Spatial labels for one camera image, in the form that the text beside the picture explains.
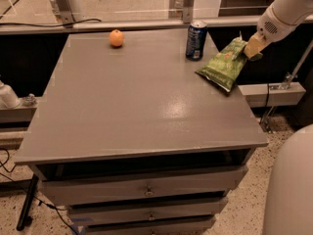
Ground black cable on rail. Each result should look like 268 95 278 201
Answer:
0 18 103 29

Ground grey metal rail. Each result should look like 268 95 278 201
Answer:
0 16 259 35

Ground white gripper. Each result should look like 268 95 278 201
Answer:
244 6 293 59

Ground grey drawer cabinet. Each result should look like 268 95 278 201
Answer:
13 28 269 235

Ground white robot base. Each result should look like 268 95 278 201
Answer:
262 125 313 235

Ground right metal post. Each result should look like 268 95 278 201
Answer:
182 0 195 24

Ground orange fruit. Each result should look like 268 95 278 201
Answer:
109 29 124 47

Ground grey drawer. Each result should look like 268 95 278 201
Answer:
39 165 247 206
85 215 215 235
68 198 228 226

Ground bottom grey drawer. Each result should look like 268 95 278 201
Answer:
85 215 215 235

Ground metal post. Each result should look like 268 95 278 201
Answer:
182 0 195 24
56 0 83 24

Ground green jalapeno chip bag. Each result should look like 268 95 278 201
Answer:
197 37 262 92

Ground left metal post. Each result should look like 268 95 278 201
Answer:
56 0 83 24

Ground black floor cable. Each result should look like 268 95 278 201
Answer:
0 148 79 235

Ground top grey drawer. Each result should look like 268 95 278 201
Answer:
39 165 247 206

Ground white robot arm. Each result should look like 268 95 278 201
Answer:
244 0 313 58

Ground white bottle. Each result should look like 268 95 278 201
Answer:
0 80 21 109

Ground blue pepsi can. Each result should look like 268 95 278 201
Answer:
185 21 207 61

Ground black table leg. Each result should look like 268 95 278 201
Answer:
16 174 38 231

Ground middle grey drawer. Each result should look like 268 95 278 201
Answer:
68 198 228 226

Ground small metal clamp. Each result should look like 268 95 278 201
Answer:
22 94 37 107

